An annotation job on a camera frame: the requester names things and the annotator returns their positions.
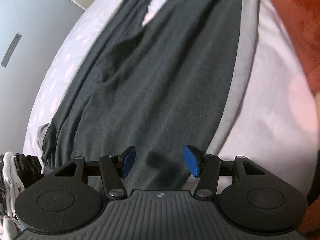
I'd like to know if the grey wall vent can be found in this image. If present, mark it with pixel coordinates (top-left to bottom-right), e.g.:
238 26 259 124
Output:
1 33 22 68

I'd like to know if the white patterned folded garment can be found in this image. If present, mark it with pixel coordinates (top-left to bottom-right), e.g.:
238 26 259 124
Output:
1 152 24 239

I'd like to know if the dark grey garment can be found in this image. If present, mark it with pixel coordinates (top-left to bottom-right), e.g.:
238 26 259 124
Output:
42 0 259 191

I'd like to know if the pink dotted grey bedsheet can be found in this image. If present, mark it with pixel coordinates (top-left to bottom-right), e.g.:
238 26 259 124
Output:
23 0 318 195

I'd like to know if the black folded clothes pile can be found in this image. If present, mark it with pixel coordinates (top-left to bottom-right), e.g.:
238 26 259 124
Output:
15 153 44 189

